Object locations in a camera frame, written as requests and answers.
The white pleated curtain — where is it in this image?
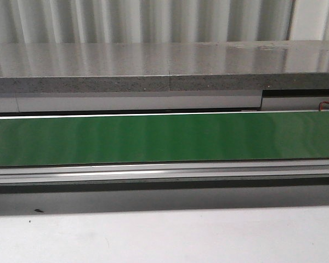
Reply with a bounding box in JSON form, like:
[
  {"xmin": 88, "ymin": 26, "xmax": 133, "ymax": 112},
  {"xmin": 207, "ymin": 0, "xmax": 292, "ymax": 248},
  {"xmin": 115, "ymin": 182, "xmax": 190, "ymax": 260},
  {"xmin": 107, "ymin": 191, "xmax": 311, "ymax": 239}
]
[{"xmin": 0, "ymin": 1, "xmax": 329, "ymax": 43}]

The green conveyor belt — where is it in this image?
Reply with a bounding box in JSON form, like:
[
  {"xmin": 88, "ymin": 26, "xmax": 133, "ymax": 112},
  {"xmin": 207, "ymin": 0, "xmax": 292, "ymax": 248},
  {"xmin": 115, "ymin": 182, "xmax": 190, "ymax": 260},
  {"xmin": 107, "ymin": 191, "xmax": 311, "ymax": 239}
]
[{"xmin": 0, "ymin": 111, "xmax": 329, "ymax": 167}]

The white panel under slab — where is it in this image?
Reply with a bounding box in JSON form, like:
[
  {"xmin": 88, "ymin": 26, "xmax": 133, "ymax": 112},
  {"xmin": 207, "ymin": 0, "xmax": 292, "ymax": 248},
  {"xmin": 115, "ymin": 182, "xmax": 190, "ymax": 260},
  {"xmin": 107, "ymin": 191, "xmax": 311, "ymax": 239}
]
[{"xmin": 0, "ymin": 90, "xmax": 329, "ymax": 114}]

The aluminium conveyor front rail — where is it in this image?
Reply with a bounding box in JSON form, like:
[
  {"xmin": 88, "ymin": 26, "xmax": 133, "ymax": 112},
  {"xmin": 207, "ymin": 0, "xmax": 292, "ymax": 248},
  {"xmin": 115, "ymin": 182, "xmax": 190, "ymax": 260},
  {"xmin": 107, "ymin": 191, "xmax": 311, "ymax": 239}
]
[{"xmin": 0, "ymin": 159, "xmax": 329, "ymax": 186}]

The grey stone slab shelf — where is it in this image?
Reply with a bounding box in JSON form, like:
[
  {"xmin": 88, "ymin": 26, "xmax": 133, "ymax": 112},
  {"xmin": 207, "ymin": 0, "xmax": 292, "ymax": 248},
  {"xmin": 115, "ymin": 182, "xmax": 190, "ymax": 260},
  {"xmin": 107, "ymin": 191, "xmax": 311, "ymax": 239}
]
[{"xmin": 0, "ymin": 41, "xmax": 329, "ymax": 94}]

